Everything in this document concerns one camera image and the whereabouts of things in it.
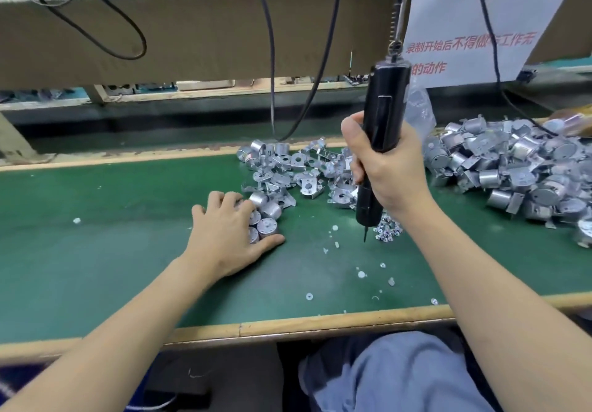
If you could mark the person's right hand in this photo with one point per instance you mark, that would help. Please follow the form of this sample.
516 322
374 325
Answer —
398 171

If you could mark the person's right forearm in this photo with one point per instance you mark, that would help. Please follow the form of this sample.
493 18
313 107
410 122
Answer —
495 319

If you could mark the grey blue trousers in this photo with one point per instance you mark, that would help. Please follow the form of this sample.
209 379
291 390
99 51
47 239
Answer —
388 375

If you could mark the person's left forearm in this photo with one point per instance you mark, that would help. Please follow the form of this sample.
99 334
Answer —
102 352

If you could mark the black electric screwdriver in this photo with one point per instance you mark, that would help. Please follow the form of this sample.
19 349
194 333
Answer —
384 102

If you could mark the pile of assembled motors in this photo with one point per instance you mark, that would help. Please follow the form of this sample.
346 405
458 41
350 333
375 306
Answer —
513 162

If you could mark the green bench mat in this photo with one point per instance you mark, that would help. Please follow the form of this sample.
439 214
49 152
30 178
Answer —
92 278

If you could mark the slanted wooden post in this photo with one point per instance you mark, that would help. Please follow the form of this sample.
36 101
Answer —
14 144

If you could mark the pile of metal brackets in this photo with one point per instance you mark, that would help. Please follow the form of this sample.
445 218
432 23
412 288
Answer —
296 171

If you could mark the orange packet in plastic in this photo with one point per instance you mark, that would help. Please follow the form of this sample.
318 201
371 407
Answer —
575 122

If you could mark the small clear plastic bag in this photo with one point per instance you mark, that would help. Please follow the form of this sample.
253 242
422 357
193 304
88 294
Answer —
421 111

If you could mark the person's left hand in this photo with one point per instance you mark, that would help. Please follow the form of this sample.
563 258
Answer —
222 236

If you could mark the pile of silver motors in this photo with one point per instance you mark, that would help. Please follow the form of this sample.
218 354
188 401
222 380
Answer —
264 218

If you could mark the white paper sign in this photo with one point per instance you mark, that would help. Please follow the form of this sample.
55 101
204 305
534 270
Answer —
490 19

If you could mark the brown back panel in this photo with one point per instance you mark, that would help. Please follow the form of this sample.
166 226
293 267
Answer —
185 37

